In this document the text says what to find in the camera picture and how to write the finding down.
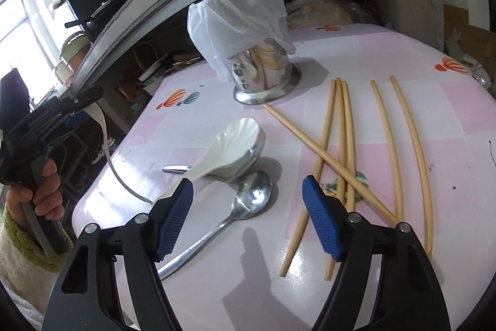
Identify cream plastic ladle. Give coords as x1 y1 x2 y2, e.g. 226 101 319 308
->
84 102 152 205

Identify small steel spoon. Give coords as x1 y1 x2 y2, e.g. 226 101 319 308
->
158 171 272 280

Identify white ceramic soup spoon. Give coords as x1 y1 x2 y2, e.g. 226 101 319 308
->
156 118 260 201

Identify large steel spoon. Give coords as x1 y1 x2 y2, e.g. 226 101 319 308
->
162 131 266 182

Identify fluffy white sleeve forearm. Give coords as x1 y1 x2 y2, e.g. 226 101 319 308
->
1 211 69 324

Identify person's left hand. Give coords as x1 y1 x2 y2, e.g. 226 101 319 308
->
6 159 65 239

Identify crossing wooden chopstick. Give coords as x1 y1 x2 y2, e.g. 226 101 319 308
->
263 104 398 226

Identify brown enamel pot stack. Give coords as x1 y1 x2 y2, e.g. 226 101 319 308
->
55 31 91 87

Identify black wok pan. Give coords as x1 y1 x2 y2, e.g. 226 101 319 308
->
65 0 128 43

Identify steel utensil holder cup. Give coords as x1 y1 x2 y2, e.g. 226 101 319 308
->
228 38 302 106

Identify white plastic bag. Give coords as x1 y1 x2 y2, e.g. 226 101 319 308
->
187 0 295 82

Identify yellowish plastic bag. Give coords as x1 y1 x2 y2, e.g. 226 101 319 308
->
286 0 378 29

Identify cardboard box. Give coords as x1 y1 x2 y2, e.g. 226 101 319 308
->
444 4 495 65

